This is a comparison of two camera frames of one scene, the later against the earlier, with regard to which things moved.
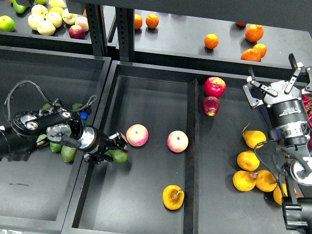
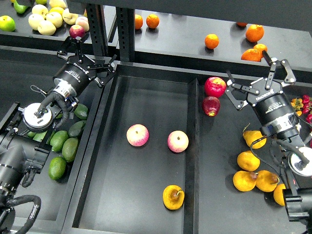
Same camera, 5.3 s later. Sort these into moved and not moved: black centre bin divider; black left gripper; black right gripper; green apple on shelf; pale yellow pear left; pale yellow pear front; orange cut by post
Moved: black right gripper; black left gripper
Not moved: green apple on shelf; orange cut by post; pale yellow pear front; black centre bin divider; pale yellow pear left
